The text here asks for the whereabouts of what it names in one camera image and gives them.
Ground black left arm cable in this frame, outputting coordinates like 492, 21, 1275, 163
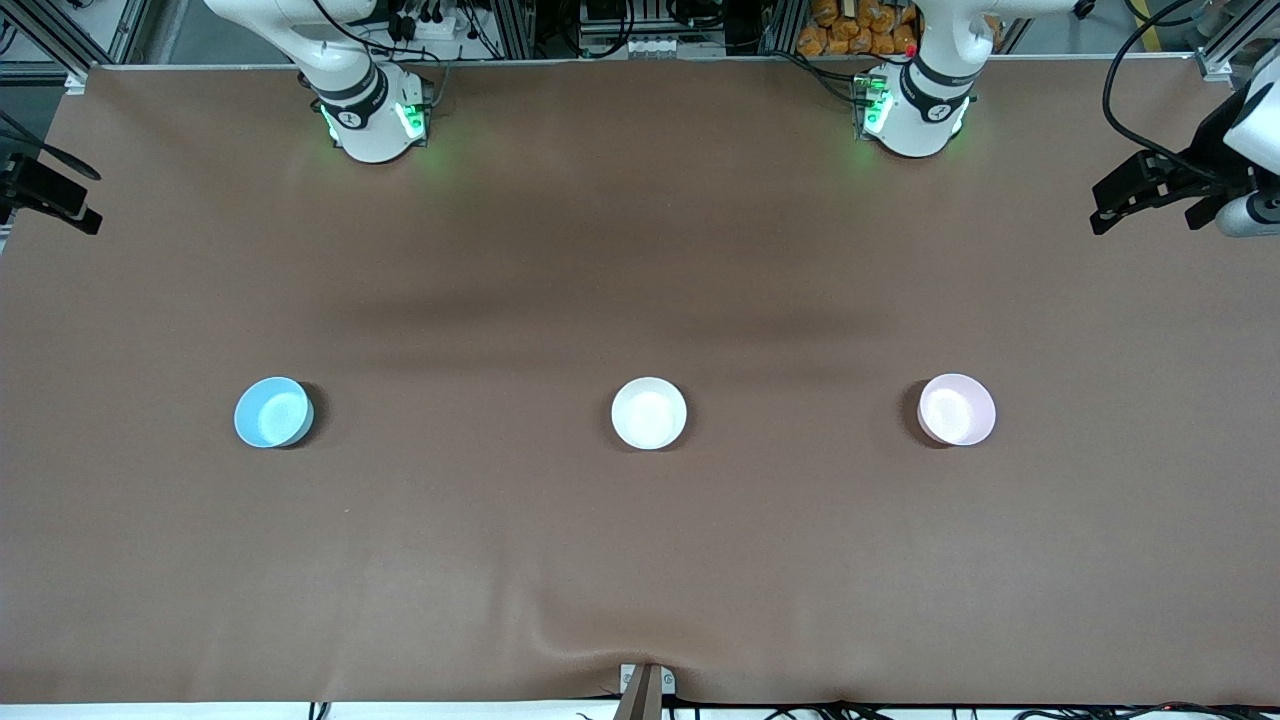
1102, 0, 1251, 186

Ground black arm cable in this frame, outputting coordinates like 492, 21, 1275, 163
0, 108, 103, 183
1102, 0, 1251, 186

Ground black electronics box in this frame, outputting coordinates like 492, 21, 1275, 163
578, 0, 723, 39

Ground orange snack pile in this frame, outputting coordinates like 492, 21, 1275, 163
797, 0, 923, 58

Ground aluminium frame upright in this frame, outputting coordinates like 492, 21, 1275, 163
758, 0, 807, 56
488, 0, 538, 59

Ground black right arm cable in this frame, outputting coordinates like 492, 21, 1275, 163
0, 108, 103, 183

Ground blue bowl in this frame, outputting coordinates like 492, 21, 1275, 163
233, 376, 316, 450

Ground grey metal bracket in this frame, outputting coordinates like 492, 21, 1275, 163
619, 662, 677, 697

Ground white bowl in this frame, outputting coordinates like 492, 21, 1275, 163
610, 376, 689, 451

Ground brown table cloth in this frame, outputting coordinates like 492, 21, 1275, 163
0, 55, 1280, 707

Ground white strip with black plugs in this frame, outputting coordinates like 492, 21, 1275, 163
390, 0, 473, 43

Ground brown camera pole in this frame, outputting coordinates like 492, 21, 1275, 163
612, 664, 666, 720

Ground white socket strip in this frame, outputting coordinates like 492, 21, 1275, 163
618, 35, 703, 59

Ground aluminium frame post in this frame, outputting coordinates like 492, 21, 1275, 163
1195, 0, 1280, 83
0, 0, 93, 96

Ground pink bowl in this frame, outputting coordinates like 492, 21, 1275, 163
917, 373, 997, 448

